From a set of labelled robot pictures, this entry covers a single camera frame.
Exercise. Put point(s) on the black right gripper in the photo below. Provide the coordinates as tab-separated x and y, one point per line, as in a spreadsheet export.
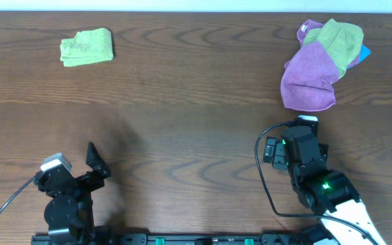
278	161

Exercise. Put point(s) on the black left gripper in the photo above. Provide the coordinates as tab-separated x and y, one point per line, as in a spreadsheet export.
81	182

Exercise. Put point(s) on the light green microfiber cloth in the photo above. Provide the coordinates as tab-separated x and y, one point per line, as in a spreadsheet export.
87	47

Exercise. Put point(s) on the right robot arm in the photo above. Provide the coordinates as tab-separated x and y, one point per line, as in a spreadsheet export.
329	194

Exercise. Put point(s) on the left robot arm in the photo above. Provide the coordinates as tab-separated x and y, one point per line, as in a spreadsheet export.
69	214

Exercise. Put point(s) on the purple microfiber cloth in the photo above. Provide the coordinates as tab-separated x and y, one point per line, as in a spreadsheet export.
307	82

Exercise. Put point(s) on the olive green microfiber cloth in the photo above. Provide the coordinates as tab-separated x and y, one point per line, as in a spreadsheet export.
342	41

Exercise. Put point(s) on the blue microfiber cloth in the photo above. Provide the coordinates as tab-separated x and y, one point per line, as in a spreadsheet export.
364	53

